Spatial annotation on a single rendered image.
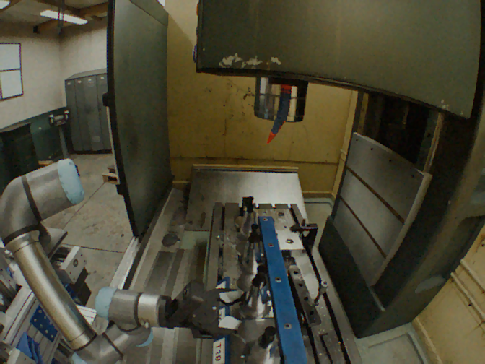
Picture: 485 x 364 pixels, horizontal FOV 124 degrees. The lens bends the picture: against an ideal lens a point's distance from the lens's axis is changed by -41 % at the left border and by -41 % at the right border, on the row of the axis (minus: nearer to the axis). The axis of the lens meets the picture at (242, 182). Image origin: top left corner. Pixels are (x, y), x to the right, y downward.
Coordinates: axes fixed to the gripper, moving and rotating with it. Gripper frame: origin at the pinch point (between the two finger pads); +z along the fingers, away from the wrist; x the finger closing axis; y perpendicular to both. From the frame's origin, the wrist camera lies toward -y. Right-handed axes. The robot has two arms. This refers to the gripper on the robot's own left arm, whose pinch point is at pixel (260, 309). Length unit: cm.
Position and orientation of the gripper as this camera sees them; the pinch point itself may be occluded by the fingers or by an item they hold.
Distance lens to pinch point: 46.6
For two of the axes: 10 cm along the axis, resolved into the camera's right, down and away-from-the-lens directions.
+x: 0.4, 4.6, -8.9
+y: -0.4, 8.9, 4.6
